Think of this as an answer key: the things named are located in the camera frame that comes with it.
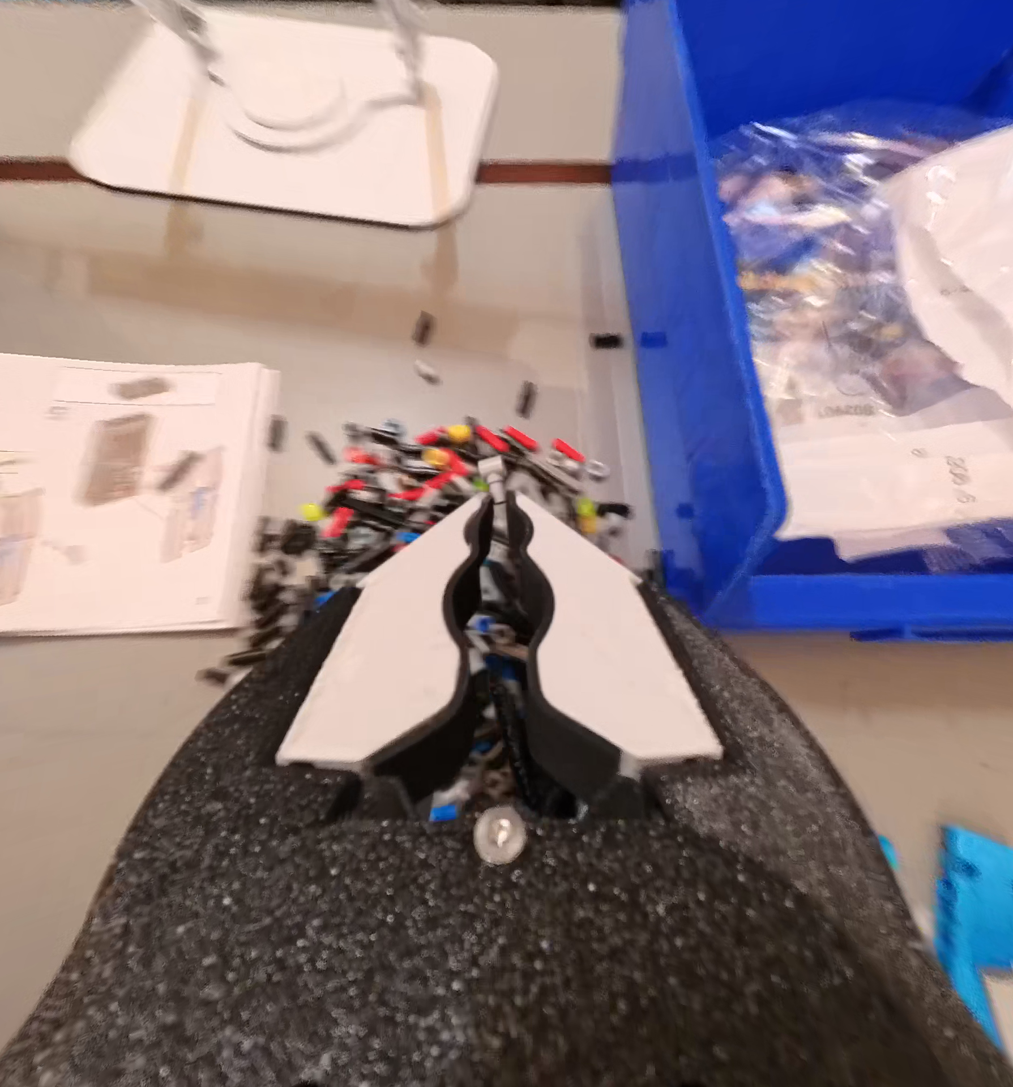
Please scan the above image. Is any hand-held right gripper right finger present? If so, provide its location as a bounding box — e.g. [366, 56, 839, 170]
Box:
[505, 490, 725, 798]

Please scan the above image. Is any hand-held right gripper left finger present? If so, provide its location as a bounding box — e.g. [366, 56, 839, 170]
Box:
[275, 495, 495, 801]

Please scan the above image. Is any instruction booklet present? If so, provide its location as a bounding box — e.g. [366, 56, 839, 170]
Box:
[0, 352, 283, 638]

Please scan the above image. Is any blue plastic bin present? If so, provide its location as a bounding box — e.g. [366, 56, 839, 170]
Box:
[612, 0, 1013, 643]

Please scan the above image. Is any white translucent parts bag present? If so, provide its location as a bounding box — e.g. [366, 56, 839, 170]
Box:
[773, 119, 1013, 563]

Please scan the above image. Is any heap of blue building pieces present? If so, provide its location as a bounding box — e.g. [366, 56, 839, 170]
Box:
[878, 822, 1013, 1054]

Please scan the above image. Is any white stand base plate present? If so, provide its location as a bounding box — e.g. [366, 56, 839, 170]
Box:
[68, 0, 501, 230]

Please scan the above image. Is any pile of small building pins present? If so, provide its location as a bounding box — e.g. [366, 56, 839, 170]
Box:
[199, 414, 645, 691]

